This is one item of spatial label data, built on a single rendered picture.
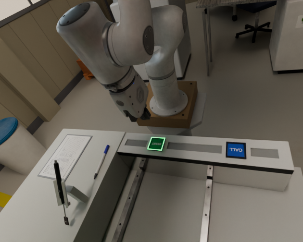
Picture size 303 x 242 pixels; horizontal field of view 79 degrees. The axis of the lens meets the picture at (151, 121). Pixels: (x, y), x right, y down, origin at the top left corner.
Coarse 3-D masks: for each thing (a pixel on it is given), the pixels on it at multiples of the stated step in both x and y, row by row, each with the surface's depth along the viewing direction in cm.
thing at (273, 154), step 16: (128, 144) 71; (144, 144) 68; (176, 144) 64; (192, 144) 62; (208, 144) 60; (224, 144) 58; (256, 144) 55; (272, 144) 54; (288, 144) 53; (208, 160) 56; (224, 160) 55; (240, 160) 53; (256, 160) 52; (272, 160) 51; (288, 160) 50
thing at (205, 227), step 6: (210, 180) 63; (210, 186) 62; (210, 192) 60; (204, 198) 59; (210, 198) 59; (204, 204) 58; (210, 204) 58; (204, 210) 57; (210, 210) 59; (204, 216) 56; (204, 222) 55; (204, 228) 54; (204, 234) 53; (204, 240) 52
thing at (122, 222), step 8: (136, 176) 72; (136, 184) 70; (136, 192) 70; (128, 200) 66; (128, 208) 64; (128, 216) 65; (120, 224) 61; (120, 232) 60; (112, 240) 59; (120, 240) 60
